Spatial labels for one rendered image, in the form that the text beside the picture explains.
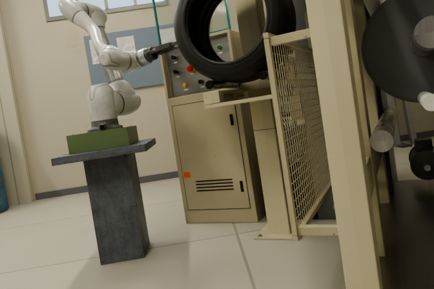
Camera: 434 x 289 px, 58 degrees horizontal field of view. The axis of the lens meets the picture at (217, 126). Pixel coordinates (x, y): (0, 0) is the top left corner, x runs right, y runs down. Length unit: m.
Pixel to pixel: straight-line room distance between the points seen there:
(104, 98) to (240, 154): 0.92
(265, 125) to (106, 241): 1.11
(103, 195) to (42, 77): 3.13
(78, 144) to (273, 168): 1.10
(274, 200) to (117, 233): 0.91
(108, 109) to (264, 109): 0.89
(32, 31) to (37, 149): 1.43
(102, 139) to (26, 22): 3.34
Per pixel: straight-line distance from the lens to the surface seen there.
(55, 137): 5.21
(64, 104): 5.16
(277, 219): 2.33
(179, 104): 2.73
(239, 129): 2.54
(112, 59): 2.11
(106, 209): 2.34
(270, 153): 2.25
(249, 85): 2.23
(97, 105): 2.33
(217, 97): 1.92
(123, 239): 2.37
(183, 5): 1.97
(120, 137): 2.24
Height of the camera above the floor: 0.78
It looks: 3 degrees down
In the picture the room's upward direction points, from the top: 9 degrees counter-clockwise
